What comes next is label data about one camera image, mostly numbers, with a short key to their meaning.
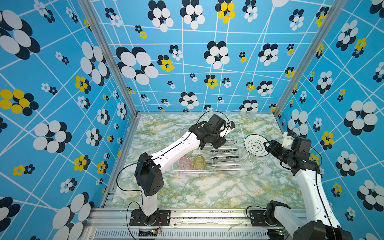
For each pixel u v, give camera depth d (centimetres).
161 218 73
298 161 54
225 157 94
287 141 70
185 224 72
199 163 87
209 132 59
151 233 70
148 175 51
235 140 104
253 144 102
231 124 68
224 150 97
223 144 70
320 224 39
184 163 84
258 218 73
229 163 81
